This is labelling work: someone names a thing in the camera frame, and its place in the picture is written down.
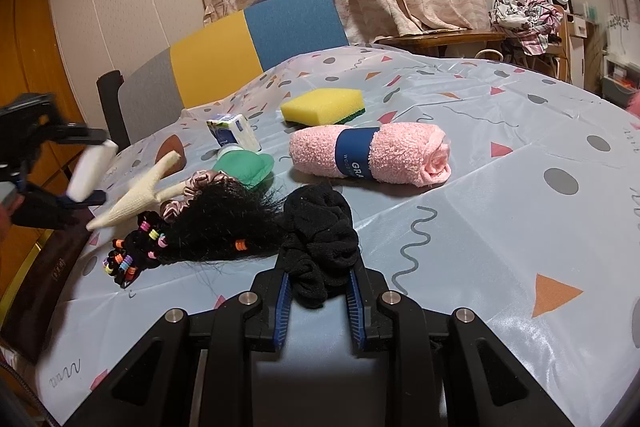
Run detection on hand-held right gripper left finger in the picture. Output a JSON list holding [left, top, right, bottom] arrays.
[[65, 271, 292, 427]]

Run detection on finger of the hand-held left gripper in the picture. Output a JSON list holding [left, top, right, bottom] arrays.
[[47, 123, 109, 146], [10, 189, 107, 229]]

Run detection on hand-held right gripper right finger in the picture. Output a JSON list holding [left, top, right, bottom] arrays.
[[345, 268, 566, 427]]

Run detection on white foam block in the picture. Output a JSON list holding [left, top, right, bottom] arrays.
[[67, 139, 119, 202]]

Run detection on cream knitted glove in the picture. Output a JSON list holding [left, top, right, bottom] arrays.
[[86, 150, 187, 233]]

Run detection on black fuzzy scrunchie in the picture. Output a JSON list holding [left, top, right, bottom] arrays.
[[277, 184, 361, 309]]

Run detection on black beaded hair ties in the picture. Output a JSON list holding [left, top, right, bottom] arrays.
[[102, 213, 174, 290]]

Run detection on black hair piece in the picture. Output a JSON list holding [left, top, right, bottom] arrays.
[[160, 182, 297, 266]]

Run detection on pink towel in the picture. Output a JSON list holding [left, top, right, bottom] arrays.
[[289, 123, 451, 188]]

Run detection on wooden wardrobe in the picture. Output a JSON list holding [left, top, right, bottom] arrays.
[[0, 0, 87, 305]]

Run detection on dark brown seat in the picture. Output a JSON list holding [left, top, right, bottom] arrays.
[[0, 227, 97, 364]]

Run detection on brown egg makeup sponge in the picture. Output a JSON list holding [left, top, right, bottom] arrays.
[[156, 134, 189, 170]]

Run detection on pink satin scrunchie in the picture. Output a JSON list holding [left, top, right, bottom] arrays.
[[160, 170, 232, 223]]

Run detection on small tissue pack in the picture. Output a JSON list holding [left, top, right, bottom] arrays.
[[206, 113, 261, 153]]

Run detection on grey yellow blue chair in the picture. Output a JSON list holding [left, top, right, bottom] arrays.
[[96, 0, 350, 148]]

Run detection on patterned tablecloth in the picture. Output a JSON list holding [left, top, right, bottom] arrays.
[[35, 42, 640, 427]]

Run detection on yellow sponge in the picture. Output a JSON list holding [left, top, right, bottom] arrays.
[[280, 88, 366, 128]]

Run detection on wooden side table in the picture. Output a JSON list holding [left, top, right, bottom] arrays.
[[372, 29, 509, 58]]

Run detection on pile of clothes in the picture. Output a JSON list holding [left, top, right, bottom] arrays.
[[489, 0, 565, 56]]

